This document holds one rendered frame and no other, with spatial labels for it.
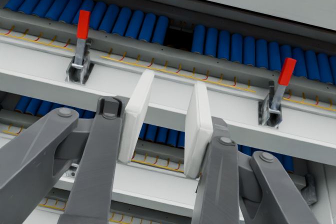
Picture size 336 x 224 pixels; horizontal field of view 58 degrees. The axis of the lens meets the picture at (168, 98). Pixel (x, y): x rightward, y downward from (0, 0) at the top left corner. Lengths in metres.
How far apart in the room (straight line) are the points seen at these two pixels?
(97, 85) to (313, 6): 0.28
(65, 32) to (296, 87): 0.34
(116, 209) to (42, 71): 0.36
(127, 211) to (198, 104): 0.54
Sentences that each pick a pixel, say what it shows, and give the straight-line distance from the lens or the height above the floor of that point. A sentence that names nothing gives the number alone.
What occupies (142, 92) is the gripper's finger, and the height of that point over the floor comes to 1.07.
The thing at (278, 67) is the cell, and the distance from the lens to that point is 0.49.
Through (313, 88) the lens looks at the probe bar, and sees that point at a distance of 0.48.
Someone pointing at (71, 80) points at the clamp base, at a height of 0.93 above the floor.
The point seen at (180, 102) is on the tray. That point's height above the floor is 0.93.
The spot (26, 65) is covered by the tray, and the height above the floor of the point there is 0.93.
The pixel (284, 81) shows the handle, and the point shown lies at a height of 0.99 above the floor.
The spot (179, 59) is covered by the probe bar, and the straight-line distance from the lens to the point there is 0.44.
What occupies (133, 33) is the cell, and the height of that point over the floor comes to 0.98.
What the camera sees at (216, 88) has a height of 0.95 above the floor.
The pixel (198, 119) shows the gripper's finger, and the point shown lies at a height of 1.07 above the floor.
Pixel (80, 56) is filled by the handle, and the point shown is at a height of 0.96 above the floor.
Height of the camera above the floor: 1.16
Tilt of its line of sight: 34 degrees down
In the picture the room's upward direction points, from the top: 14 degrees clockwise
